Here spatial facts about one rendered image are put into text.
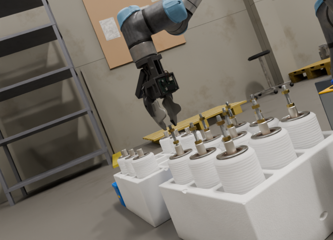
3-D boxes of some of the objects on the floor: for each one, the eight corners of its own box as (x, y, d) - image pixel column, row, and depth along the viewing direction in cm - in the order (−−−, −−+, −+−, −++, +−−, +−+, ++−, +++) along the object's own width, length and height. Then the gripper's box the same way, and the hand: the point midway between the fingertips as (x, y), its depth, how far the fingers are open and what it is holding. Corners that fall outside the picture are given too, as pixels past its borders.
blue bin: (166, 179, 161) (158, 160, 160) (174, 181, 151) (166, 161, 150) (119, 204, 148) (110, 183, 148) (124, 208, 138) (115, 186, 138)
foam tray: (259, 181, 106) (243, 138, 105) (372, 193, 71) (348, 128, 71) (178, 237, 88) (157, 185, 87) (277, 289, 53) (243, 203, 52)
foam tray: (190, 173, 153) (178, 144, 152) (233, 180, 118) (218, 141, 117) (126, 208, 137) (113, 174, 136) (155, 228, 101) (137, 183, 101)
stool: (278, 88, 423) (264, 52, 421) (299, 84, 368) (283, 42, 365) (247, 101, 419) (233, 64, 417) (263, 99, 363) (247, 57, 361)
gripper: (138, 58, 74) (168, 132, 75) (170, 50, 80) (196, 118, 81) (125, 68, 81) (152, 135, 82) (155, 60, 87) (180, 122, 88)
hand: (168, 124), depth 83 cm, fingers open, 3 cm apart
